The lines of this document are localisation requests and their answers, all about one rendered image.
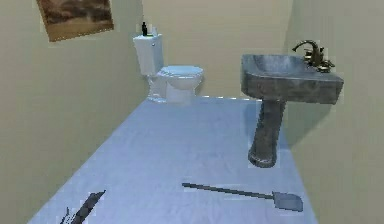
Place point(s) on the grey stone pedestal sink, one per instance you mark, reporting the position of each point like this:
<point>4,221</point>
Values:
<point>283,83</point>

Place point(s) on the small black bottle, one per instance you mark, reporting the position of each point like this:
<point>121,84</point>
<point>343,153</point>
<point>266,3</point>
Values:
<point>144,30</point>

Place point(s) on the white toilet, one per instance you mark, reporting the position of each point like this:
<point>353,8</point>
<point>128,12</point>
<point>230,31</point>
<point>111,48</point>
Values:
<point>173,78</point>

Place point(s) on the brass sink faucet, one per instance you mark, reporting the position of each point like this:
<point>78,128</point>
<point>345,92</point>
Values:
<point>315,56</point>

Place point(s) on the brown framed wall picture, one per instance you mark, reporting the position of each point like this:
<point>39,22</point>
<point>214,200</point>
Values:
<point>75,16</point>

